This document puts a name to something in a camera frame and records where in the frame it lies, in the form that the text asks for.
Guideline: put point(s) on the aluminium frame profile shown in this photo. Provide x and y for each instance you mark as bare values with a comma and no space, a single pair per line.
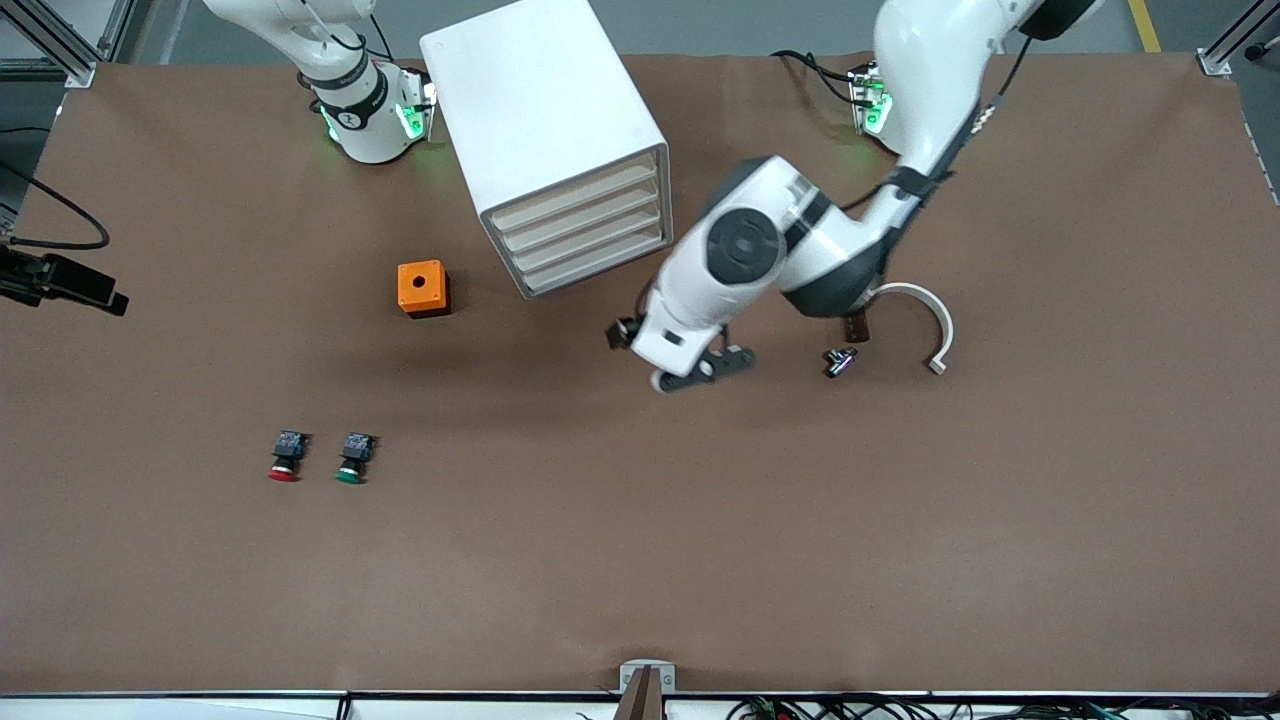
75,72
1216,64

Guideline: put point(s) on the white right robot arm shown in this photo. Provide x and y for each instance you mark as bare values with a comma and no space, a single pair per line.
370,130

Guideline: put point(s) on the orange button box with hole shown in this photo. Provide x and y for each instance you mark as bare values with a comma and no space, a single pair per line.
420,285

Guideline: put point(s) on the white curved plastic bracket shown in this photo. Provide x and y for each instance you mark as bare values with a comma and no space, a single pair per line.
906,288

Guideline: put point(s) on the silver metal key switch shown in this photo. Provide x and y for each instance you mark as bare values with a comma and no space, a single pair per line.
840,363

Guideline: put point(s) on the brown terminal block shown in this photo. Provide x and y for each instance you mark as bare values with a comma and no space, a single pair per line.
858,330

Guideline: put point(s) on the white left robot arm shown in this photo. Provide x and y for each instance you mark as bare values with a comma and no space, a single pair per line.
820,240

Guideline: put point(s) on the red push button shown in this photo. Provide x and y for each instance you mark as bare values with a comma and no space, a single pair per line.
288,455

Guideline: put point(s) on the brown table mat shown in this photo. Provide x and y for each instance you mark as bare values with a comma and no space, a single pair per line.
640,520

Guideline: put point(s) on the white table edge trim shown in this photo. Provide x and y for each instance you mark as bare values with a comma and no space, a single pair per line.
200,710

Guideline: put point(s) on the green push button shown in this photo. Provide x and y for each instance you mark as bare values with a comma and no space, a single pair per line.
354,458

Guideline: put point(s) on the grey camera stand bracket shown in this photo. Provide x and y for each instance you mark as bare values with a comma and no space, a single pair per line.
628,678

